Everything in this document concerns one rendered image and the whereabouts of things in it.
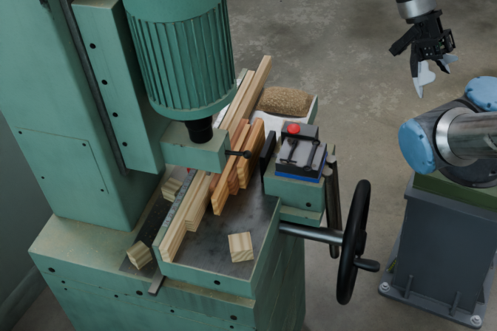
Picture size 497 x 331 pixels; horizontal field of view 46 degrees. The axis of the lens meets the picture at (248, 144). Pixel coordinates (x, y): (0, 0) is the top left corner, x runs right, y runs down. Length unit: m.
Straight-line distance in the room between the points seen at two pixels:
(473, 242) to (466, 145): 0.53
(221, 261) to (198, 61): 0.45
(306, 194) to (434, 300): 1.04
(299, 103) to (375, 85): 1.54
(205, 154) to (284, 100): 0.37
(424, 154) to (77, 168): 0.85
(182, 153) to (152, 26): 0.36
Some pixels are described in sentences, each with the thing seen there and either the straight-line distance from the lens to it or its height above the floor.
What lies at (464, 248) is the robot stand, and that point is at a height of 0.37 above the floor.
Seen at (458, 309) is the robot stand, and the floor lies 0.03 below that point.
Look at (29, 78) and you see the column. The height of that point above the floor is 1.27.
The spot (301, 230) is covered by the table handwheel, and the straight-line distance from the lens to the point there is 1.37.
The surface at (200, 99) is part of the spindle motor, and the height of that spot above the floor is 1.24.
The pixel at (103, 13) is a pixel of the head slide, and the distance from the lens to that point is 1.03.
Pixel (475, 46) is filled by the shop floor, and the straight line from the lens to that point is 3.38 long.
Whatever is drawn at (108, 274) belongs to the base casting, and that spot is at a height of 0.79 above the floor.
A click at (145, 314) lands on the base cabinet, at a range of 1.52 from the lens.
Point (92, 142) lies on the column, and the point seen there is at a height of 1.11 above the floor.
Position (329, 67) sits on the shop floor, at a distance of 3.13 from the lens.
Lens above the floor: 1.93
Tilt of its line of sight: 45 degrees down
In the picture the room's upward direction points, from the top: 6 degrees counter-clockwise
